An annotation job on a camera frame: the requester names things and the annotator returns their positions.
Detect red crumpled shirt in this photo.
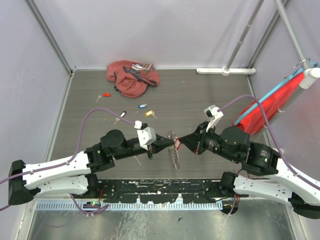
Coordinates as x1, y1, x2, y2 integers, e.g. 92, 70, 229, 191
106, 60, 160, 98

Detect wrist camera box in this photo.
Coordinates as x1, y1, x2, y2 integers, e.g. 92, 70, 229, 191
137, 126, 157, 150
203, 104, 224, 132

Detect key with blue tag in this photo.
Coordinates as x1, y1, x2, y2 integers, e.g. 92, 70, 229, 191
138, 104, 148, 109

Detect red cloth on hanger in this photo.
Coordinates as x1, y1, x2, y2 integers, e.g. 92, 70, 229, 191
232, 76, 302, 135

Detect key with yellow tag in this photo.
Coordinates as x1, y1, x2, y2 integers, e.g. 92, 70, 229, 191
144, 110, 157, 119

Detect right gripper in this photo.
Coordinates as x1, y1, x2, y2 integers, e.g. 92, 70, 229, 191
178, 120, 238, 162

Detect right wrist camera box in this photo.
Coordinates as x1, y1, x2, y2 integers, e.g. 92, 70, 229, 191
203, 104, 224, 132

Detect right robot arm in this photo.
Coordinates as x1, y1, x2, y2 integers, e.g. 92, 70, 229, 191
179, 121, 320, 219

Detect key with black tag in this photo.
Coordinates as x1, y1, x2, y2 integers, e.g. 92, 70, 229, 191
114, 111, 127, 125

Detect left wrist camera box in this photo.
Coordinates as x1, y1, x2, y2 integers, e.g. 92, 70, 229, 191
137, 126, 157, 150

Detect grey rack pole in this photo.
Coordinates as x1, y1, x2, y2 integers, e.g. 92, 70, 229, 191
224, 0, 264, 69

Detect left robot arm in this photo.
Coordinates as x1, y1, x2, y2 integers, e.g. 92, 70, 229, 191
8, 127, 175, 206

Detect white rack base bar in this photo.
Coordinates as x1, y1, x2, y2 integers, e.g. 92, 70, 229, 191
196, 67, 257, 76

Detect key with red white tag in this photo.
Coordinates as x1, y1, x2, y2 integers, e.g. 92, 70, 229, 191
174, 137, 181, 150

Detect white slotted cable duct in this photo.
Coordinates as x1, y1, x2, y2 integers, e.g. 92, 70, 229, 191
35, 199, 223, 211

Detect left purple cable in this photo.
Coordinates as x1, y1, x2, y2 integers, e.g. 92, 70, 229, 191
0, 107, 143, 216

